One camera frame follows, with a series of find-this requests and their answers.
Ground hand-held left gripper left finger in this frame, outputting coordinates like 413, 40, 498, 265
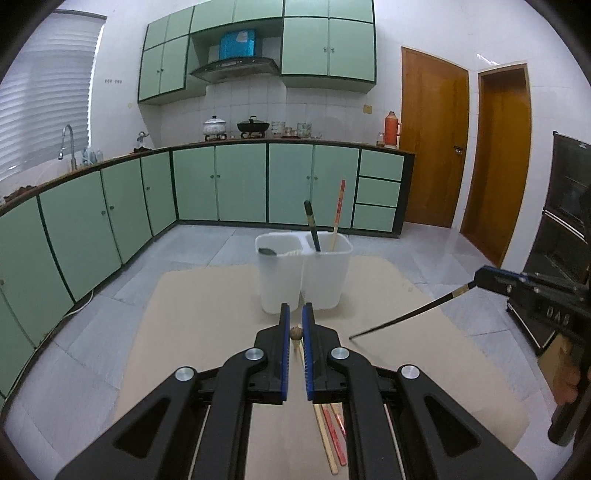
55, 302, 293, 480

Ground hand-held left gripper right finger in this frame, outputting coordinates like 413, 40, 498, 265
301, 302, 539, 480

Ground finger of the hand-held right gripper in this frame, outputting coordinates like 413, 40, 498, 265
475, 271, 536, 296
480, 266, 555, 281

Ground black chopstick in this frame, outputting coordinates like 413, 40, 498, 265
348, 282, 477, 341
303, 200, 322, 253

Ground white two-compartment utensil holder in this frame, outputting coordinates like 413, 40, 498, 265
255, 232, 354, 315

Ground beige table cover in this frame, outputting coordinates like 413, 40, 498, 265
113, 265, 529, 480

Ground black cabinet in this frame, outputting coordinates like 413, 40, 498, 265
507, 130, 591, 356

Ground closed wooden door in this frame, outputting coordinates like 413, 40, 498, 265
400, 46, 471, 229

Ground green base cabinets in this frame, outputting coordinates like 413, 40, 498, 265
0, 140, 415, 402

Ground red thermos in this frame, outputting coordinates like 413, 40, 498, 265
384, 111, 402, 149

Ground black wok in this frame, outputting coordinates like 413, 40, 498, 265
237, 116, 271, 137

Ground white lidded pot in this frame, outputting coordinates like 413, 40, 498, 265
203, 116, 228, 140

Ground blue range hood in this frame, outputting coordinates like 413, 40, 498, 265
189, 56, 281, 85

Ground metal kitchen faucet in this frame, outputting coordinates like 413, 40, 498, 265
58, 124, 78, 171

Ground blue hood chimney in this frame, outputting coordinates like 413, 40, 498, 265
218, 28, 258, 61

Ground white window blind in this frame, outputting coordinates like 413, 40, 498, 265
0, 13, 107, 185

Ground wooden door with frame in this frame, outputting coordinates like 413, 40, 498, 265
459, 62, 533, 268

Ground green wall cabinets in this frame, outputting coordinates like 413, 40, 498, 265
137, 0, 378, 106

